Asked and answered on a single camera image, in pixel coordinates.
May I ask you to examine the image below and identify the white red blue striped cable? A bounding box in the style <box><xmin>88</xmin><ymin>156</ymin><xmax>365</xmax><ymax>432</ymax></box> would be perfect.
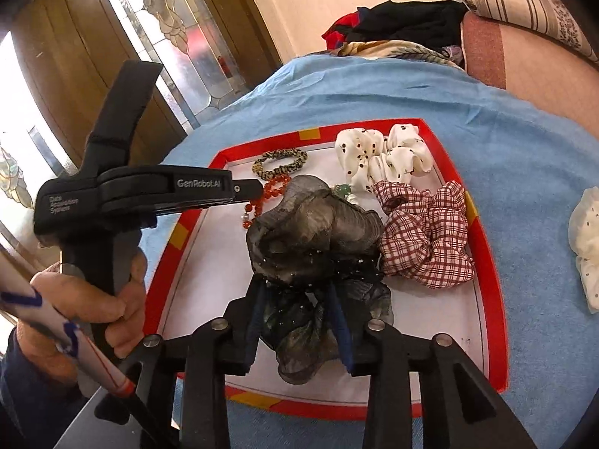
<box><xmin>0</xmin><ymin>251</ymin><xmax>155</xmax><ymax>449</ymax></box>

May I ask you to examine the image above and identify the black sheer dotted scrunchie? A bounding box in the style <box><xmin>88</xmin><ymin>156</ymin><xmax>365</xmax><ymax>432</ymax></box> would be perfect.
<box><xmin>246</xmin><ymin>174</ymin><xmax>394</xmax><ymax>385</ymax></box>

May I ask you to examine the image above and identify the person's left hand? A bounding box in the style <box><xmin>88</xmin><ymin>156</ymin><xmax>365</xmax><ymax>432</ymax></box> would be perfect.
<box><xmin>15</xmin><ymin>247</ymin><xmax>148</xmax><ymax>384</ymax></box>

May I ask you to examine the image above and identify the black and red clothes pile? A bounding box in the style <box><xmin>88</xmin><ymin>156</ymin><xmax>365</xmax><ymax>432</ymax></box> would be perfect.
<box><xmin>322</xmin><ymin>0</ymin><xmax>468</xmax><ymax>51</ymax></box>

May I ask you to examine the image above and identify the pink quilted bolster cushion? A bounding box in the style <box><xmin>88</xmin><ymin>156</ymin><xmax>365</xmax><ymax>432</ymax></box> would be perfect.
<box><xmin>462</xmin><ymin>12</ymin><xmax>598</xmax><ymax>136</ymax></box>

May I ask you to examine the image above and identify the red cardboard tray box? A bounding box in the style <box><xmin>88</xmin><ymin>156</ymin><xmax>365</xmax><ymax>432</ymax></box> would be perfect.
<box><xmin>144</xmin><ymin>125</ymin><xmax>509</xmax><ymax>421</ymax></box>

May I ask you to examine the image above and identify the white cherry print scrunchie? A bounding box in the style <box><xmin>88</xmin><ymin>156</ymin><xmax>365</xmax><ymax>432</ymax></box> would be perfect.
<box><xmin>335</xmin><ymin>124</ymin><xmax>434</xmax><ymax>193</ymax></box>

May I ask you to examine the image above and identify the floral patterned bedsheet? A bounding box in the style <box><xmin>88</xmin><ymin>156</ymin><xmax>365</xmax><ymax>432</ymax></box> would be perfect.
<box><xmin>330</xmin><ymin>40</ymin><xmax>464</xmax><ymax>68</ymax></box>

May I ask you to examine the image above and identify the wooden glass panel door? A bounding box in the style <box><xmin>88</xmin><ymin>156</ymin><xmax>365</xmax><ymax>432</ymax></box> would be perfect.
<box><xmin>0</xmin><ymin>0</ymin><xmax>285</xmax><ymax>263</ymax></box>

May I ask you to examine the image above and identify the striped floral pillow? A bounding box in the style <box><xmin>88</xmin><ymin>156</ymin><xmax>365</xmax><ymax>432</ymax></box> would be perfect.
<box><xmin>463</xmin><ymin>0</ymin><xmax>598</xmax><ymax>64</ymax></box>

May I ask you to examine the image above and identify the light blue blanket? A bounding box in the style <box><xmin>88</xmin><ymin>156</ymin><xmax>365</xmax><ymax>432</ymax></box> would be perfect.
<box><xmin>165</xmin><ymin>54</ymin><xmax>598</xmax><ymax>448</ymax></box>

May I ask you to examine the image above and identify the pearl and red bead bracelet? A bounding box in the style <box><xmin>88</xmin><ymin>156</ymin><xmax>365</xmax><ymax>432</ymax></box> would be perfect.
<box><xmin>240</xmin><ymin>173</ymin><xmax>294</xmax><ymax>231</ymax></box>

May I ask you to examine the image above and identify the leopard print hair tie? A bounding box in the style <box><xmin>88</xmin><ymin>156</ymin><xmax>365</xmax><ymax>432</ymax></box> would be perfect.
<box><xmin>250</xmin><ymin>147</ymin><xmax>309</xmax><ymax>181</ymax></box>

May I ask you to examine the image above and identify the red white plaid scrunchie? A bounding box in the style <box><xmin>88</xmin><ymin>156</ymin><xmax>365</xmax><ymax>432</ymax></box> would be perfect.
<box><xmin>374</xmin><ymin>180</ymin><xmax>475</xmax><ymax>290</ymax></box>

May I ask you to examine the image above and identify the cream organza dotted scrunchie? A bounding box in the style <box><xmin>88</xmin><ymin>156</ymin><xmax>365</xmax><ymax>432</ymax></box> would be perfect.
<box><xmin>569</xmin><ymin>187</ymin><xmax>599</xmax><ymax>313</ymax></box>

